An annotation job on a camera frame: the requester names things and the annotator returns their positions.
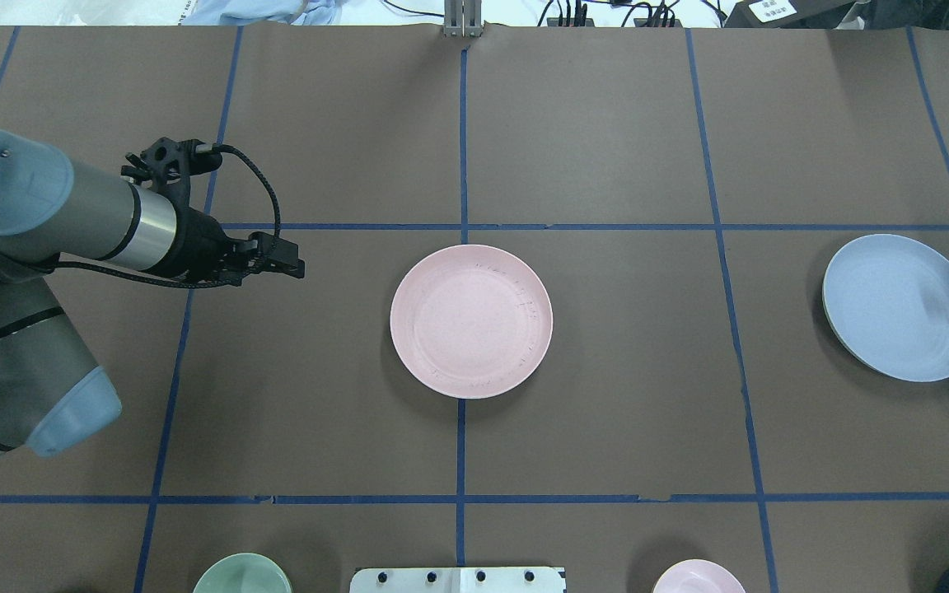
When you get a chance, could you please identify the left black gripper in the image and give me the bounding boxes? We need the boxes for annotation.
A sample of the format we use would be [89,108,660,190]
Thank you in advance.
[163,208,306,285]

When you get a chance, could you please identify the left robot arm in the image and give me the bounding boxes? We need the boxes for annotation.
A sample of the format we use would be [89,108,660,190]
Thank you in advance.
[0,130,306,457]

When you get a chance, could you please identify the pink plate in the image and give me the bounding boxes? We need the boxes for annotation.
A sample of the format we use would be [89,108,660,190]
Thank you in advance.
[389,245,554,400]

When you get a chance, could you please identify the black power strip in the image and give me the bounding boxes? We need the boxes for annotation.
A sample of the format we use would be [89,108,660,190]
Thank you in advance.
[538,14,683,29]

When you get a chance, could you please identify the aluminium frame post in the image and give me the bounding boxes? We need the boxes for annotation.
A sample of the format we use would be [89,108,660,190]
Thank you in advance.
[443,0,484,38]

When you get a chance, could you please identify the blue plate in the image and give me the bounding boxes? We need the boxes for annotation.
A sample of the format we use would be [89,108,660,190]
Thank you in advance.
[821,234,949,383]

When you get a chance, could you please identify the light blue cloth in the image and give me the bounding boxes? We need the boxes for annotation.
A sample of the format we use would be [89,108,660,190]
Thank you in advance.
[180,1,340,26]

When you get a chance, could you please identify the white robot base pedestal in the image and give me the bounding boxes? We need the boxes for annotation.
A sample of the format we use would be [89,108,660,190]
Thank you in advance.
[349,566,568,592]

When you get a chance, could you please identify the pink bowl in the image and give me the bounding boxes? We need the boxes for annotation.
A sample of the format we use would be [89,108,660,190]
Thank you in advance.
[651,559,746,593]

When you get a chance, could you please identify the green bowl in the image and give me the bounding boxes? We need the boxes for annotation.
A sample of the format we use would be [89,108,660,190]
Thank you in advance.
[192,553,293,592]

